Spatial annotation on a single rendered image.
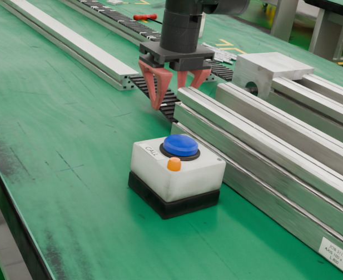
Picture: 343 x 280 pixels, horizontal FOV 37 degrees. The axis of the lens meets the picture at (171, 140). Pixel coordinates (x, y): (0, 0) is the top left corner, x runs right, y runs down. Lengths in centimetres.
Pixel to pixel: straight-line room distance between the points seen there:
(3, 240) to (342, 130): 97
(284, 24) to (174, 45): 302
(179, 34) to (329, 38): 198
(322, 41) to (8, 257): 185
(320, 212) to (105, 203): 23
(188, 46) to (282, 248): 34
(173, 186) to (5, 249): 91
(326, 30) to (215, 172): 212
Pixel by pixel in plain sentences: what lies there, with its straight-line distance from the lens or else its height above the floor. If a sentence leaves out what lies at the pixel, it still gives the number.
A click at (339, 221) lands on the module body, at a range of 55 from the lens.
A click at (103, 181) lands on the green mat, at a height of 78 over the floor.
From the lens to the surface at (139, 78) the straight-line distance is 87.
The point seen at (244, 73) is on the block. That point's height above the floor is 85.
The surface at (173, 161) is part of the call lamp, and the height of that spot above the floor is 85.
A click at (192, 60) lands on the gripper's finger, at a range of 77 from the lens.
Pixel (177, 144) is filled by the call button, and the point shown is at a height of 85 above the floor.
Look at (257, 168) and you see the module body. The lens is 61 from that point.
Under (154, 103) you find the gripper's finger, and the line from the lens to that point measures 80.
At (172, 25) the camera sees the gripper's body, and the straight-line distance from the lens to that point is 75.
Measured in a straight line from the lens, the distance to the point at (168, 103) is 82.
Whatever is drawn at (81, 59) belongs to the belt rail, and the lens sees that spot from 103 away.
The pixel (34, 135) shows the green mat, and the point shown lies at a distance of 72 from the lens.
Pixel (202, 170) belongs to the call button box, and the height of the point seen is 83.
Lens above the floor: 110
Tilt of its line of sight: 25 degrees down
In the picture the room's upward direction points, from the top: 9 degrees clockwise
